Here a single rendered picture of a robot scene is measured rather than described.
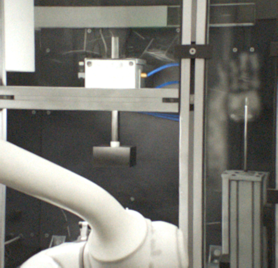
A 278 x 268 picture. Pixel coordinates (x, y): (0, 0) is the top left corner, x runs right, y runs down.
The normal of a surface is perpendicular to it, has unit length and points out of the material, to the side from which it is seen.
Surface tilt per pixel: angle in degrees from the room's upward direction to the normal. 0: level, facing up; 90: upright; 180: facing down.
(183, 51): 90
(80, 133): 90
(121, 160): 90
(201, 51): 90
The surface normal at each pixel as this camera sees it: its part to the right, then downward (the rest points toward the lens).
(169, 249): 0.26, -0.27
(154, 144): -0.23, 0.05
